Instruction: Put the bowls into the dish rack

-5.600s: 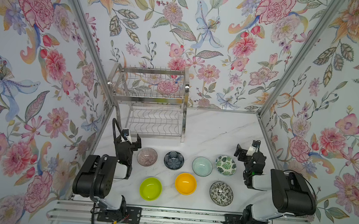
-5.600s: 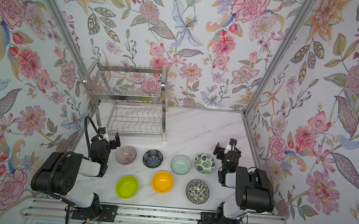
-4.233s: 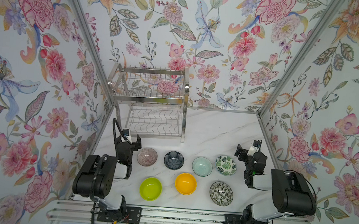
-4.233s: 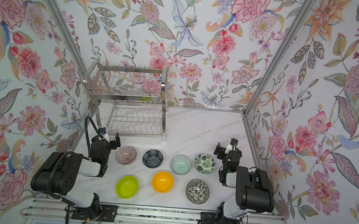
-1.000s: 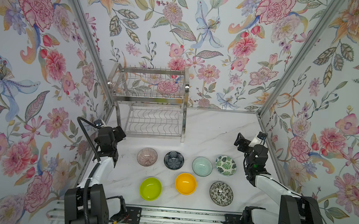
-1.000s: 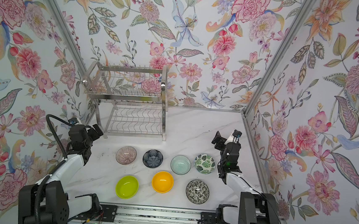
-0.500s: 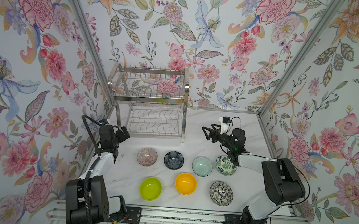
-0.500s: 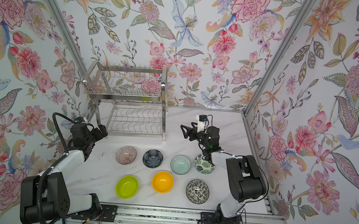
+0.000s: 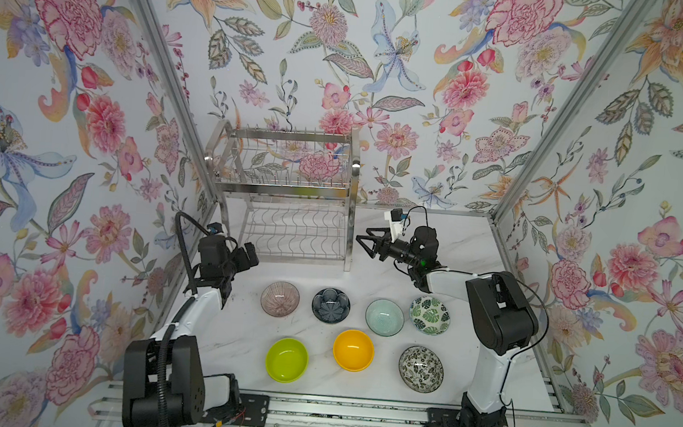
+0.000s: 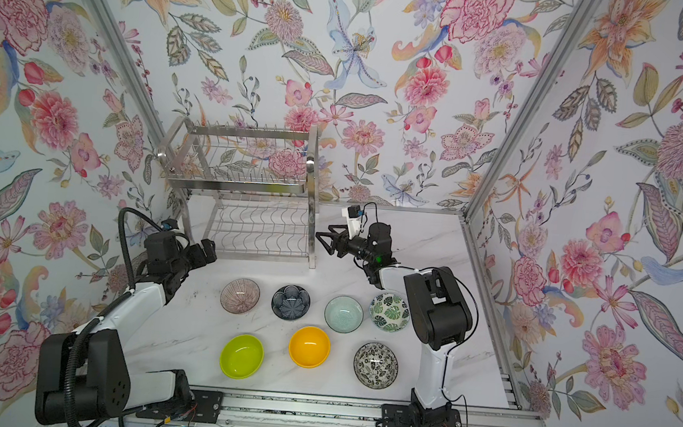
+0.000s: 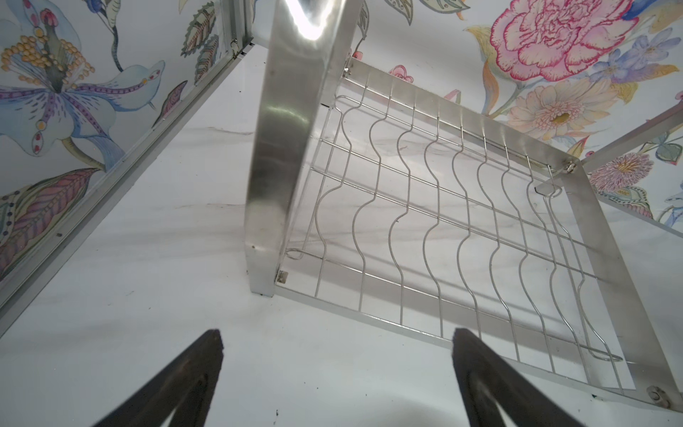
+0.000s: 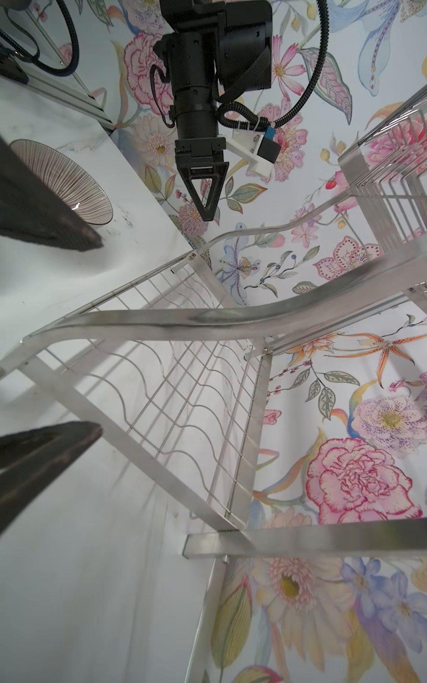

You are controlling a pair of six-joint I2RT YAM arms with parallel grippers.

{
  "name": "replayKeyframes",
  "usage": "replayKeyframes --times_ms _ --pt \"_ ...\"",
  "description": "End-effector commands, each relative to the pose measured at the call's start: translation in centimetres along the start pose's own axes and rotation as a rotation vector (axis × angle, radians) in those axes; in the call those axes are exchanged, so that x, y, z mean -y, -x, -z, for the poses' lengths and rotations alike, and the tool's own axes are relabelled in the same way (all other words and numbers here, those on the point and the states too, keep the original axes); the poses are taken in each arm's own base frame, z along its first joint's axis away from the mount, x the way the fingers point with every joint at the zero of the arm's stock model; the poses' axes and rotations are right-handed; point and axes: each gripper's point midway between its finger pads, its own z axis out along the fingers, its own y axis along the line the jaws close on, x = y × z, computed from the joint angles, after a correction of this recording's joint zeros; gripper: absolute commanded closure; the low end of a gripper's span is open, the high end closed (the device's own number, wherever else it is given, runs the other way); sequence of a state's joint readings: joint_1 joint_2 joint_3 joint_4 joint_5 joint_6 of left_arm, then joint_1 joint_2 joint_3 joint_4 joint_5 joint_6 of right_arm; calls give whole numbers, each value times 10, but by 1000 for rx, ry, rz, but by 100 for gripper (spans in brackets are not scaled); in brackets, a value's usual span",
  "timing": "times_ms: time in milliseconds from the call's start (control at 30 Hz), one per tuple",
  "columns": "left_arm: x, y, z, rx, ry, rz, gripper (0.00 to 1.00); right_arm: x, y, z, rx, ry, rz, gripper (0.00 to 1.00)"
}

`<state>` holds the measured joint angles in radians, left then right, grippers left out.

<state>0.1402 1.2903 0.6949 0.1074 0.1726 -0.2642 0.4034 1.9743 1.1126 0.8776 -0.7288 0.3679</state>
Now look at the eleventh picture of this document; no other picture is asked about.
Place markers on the stainless steel dish rack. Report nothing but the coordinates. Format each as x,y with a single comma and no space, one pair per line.
509,167

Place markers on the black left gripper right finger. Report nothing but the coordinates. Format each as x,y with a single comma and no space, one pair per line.
489,386

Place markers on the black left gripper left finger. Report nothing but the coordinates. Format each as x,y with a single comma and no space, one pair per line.
181,393

